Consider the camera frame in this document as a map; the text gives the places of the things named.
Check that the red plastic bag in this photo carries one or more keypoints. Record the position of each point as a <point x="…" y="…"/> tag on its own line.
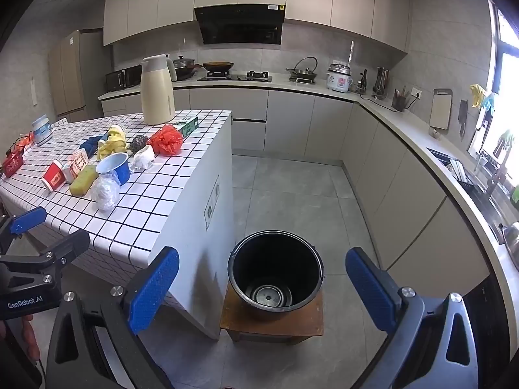
<point x="166" y="142"/>

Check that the steel kitchen faucet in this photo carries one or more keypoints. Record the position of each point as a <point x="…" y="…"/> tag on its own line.
<point x="492" y="182"/>

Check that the black wok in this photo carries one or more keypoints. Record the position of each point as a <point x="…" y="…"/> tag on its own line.
<point x="219" y="66"/>

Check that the green white carton box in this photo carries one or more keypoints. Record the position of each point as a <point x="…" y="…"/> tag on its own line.
<point x="188" y="126"/>

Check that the dark utensil holder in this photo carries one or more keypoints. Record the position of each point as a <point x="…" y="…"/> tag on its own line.
<point x="399" y="101"/>

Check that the black range hood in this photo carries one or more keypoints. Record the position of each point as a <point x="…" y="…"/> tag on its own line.
<point x="239" y="24"/>

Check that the steel bowl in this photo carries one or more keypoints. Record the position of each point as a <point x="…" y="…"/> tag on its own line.
<point x="511" y="239"/>

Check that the beige upper cabinets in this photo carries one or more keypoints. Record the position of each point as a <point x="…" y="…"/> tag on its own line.
<point x="162" y="0"/>

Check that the black gas stove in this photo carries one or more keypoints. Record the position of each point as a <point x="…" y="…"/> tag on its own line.
<point x="243" y="77"/>

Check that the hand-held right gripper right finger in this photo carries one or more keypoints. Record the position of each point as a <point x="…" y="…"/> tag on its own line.
<point x="369" y="291"/>

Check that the beige refrigerator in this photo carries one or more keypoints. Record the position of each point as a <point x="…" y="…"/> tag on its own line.
<point x="73" y="73"/>

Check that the green soap bottle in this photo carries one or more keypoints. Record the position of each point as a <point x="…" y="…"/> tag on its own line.
<point x="515" y="194"/>

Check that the yellow cloth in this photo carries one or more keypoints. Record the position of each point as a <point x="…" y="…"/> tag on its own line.
<point x="109" y="146"/>

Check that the red paper cup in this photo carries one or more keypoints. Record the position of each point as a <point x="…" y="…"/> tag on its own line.
<point x="52" y="176"/>

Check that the black built-in oven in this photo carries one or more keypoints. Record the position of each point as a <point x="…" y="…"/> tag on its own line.
<point x="494" y="312"/>

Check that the black dish rack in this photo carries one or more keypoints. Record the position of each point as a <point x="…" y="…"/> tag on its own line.
<point x="454" y="168"/>

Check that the blue cloth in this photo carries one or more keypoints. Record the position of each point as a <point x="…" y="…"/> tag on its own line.
<point x="89" y="144"/>

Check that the black pot with lid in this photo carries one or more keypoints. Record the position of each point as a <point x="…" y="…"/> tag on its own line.
<point x="184" y="67"/>

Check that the grey steel wool scrubber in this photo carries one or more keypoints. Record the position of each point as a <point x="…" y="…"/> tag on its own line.
<point x="138" y="144"/>

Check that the white jar blue label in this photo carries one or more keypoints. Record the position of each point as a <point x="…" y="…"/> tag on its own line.
<point x="42" y="131"/>

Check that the yellow sponge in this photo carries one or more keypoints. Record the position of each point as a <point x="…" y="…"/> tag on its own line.
<point x="83" y="180"/>

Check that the person's left hand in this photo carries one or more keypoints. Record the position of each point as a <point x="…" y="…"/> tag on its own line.
<point x="29" y="334"/>

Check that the white wall panel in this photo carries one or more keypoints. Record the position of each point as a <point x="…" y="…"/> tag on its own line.
<point x="33" y="91"/>

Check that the white cutting board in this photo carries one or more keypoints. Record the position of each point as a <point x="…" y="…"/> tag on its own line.
<point x="440" y="109"/>

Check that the beige cabinets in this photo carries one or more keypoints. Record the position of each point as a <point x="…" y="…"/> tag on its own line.
<point x="324" y="129"/>
<point x="162" y="0"/>

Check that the green hanging cloth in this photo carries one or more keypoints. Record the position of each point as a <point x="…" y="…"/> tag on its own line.
<point x="502" y="140"/>

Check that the beige lower cabinets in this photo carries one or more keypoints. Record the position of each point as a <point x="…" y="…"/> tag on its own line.
<point x="324" y="129"/>

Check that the orange white printed carton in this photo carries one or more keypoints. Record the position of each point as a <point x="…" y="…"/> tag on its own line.
<point x="79" y="161"/>

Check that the black plastic bucket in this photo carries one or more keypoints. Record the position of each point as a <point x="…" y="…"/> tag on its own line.
<point x="243" y="259"/>

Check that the black microwave oven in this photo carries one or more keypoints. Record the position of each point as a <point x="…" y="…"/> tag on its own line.
<point x="121" y="77"/>

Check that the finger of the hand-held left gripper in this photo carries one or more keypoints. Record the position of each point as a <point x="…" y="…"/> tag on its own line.
<point x="28" y="217"/>
<point x="69" y="244"/>

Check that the blue rubber glove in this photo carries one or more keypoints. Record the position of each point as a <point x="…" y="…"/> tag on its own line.
<point x="489" y="103"/>

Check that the hanging cleaver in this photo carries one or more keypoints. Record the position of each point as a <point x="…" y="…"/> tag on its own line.
<point x="463" y="115"/>

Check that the island socket panel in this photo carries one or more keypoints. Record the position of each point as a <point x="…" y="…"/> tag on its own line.
<point x="211" y="204"/>

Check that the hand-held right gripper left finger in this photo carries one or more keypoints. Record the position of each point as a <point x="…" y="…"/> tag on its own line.
<point x="154" y="287"/>

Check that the white wall socket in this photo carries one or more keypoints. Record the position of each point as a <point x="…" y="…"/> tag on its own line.
<point x="416" y="92"/>

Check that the dark glass bottle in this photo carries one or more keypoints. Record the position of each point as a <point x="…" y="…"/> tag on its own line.
<point x="363" y="83"/>

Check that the clear plastic bag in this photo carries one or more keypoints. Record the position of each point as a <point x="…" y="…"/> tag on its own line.
<point x="105" y="192"/>

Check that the white rice cooker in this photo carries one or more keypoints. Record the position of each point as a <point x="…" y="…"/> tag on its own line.
<point x="338" y="81"/>

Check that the cream thermos jug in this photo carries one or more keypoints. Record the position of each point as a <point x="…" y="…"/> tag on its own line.
<point x="156" y="97"/>

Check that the yellow rubber glove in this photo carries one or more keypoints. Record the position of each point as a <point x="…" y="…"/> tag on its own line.
<point x="476" y="94"/>

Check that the blue cup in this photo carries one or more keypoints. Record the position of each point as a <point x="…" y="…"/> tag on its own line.
<point x="121" y="172"/>

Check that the brown wooden stool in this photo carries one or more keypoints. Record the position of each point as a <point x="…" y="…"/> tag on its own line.
<point x="243" y="320"/>

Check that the steel sink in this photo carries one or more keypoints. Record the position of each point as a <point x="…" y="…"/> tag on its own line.
<point x="496" y="210"/>

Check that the white tiled kitchen island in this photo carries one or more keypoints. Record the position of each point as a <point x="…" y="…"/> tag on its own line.
<point x="162" y="210"/>

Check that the red basket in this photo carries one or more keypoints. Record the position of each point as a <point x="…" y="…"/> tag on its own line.
<point x="12" y="166"/>

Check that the kitchen window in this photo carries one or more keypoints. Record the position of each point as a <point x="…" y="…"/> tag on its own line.
<point x="509" y="69"/>

